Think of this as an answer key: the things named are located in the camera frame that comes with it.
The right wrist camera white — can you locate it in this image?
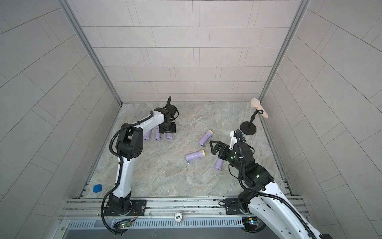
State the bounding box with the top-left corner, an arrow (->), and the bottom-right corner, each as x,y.
229,130 -> 244,150

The left circuit board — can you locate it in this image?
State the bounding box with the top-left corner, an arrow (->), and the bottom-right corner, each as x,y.
113,219 -> 134,230

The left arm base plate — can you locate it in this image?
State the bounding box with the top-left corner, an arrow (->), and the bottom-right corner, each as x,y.
103,200 -> 147,217

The circuit board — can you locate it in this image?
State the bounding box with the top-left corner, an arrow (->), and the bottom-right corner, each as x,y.
113,219 -> 134,230
242,217 -> 262,232

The beige microphone on stand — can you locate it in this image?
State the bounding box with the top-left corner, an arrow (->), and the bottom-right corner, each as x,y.
250,98 -> 269,119

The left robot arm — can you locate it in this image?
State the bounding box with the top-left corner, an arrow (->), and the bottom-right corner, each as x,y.
101,97 -> 179,216

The black round stand base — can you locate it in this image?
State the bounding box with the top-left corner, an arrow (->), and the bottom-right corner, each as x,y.
240,121 -> 257,135

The right circuit board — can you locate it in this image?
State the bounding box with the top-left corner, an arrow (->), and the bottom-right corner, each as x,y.
242,217 -> 262,232

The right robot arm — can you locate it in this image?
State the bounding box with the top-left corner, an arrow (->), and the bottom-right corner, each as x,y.
210,140 -> 331,239

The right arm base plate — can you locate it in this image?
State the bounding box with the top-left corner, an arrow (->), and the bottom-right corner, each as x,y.
219,198 -> 250,215

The blue hexagonal piece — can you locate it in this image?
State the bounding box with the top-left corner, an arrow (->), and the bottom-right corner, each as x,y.
93,184 -> 102,193

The aluminium rail frame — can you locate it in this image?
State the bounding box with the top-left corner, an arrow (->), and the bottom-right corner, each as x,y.
58,195 -> 308,220

